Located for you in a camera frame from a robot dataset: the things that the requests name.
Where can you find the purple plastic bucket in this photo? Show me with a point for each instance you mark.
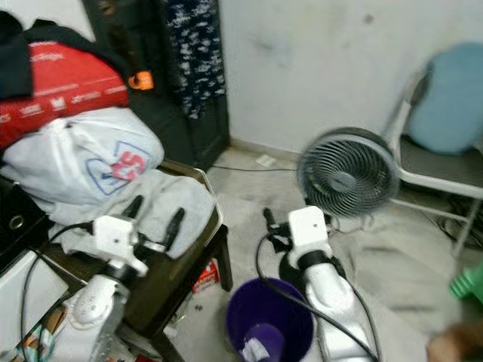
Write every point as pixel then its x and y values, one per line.
pixel 283 309

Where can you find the green plastic stool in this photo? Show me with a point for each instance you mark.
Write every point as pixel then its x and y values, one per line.
pixel 468 283

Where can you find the grey cloth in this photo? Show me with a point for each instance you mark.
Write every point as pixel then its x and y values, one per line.
pixel 155 197

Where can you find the grey electric fan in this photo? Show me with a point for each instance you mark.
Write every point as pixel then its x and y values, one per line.
pixel 347 173

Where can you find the white metal chair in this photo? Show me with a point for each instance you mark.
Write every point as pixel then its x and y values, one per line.
pixel 434 177

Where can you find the small white paper scrap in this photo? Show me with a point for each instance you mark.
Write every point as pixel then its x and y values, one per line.
pixel 266 160

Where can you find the dark floral curtain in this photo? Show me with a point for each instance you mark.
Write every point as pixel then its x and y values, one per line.
pixel 196 53

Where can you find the white drawer cabinet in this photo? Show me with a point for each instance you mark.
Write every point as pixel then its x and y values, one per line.
pixel 30 309

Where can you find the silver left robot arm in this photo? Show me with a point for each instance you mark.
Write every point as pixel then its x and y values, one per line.
pixel 94 317

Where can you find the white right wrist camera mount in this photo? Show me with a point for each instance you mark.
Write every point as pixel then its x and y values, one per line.
pixel 308 230

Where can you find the red box with white logos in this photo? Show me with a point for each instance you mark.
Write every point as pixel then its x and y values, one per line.
pixel 75 87

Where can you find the small orange clip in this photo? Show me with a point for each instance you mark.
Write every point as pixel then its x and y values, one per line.
pixel 141 80

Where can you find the crumpled white paper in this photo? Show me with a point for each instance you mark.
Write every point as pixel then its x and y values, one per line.
pixel 253 351

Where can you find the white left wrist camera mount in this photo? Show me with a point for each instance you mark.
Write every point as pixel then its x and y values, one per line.
pixel 117 240

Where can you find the white plastic bag red logo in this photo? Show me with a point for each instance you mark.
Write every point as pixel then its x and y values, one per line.
pixel 75 162

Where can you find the blue cushion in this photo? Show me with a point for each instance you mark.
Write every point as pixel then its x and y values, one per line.
pixel 453 102

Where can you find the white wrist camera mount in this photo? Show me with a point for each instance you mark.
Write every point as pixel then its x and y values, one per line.
pixel 117 240
pixel 308 230

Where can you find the red packet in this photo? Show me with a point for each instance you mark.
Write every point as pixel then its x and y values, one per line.
pixel 206 277

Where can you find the dark wardrobe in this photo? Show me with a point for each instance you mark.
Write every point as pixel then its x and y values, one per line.
pixel 143 128

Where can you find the black garment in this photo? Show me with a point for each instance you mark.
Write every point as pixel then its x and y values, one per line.
pixel 30 68

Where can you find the black box with round hole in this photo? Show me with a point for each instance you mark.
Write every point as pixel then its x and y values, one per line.
pixel 23 226

